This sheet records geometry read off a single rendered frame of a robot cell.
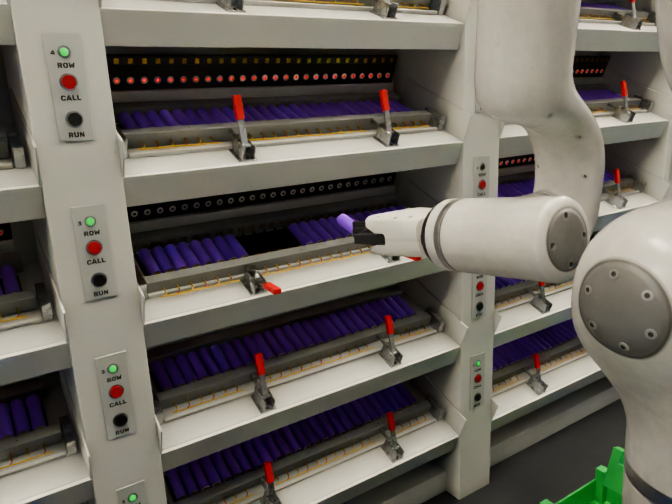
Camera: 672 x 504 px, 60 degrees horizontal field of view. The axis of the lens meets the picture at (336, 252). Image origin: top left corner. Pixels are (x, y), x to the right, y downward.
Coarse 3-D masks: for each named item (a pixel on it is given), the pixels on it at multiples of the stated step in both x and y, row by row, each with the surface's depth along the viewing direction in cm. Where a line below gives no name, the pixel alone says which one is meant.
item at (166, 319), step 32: (352, 192) 114; (384, 192) 119; (416, 192) 119; (160, 224) 95; (352, 256) 102; (224, 288) 89; (288, 288) 92; (320, 288) 95; (352, 288) 100; (160, 320) 81; (192, 320) 84; (224, 320) 87
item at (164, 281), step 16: (336, 240) 101; (352, 240) 102; (256, 256) 93; (272, 256) 94; (288, 256) 95; (304, 256) 97; (320, 256) 98; (176, 272) 86; (192, 272) 87; (208, 272) 88; (224, 272) 90; (240, 272) 91; (272, 272) 93; (160, 288) 85; (192, 288) 86
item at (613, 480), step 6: (612, 450) 114; (618, 450) 113; (624, 450) 113; (612, 456) 113; (618, 456) 112; (612, 462) 113; (618, 462) 112; (612, 468) 113; (618, 468) 112; (606, 474) 114; (612, 474) 113; (618, 474) 112; (606, 480) 114; (612, 480) 113; (618, 480) 112; (606, 486) 113; (612, 486) 113; (618, 486) 112; (618, 492) 111
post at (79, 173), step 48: (48, 0) 66; (96, 0) 69; (96, 48) 70; (48, 96) 68; (96, 96) 71; (48, 144) 69; (96, 144) 72; (48, 192) 70; (96, 192) 73; (48, 240) 74; (96, 336) 76; (96, 384) 77; (144, 384) 81; (96, 432) 79; (144, 432) 83; (96, 480) 80
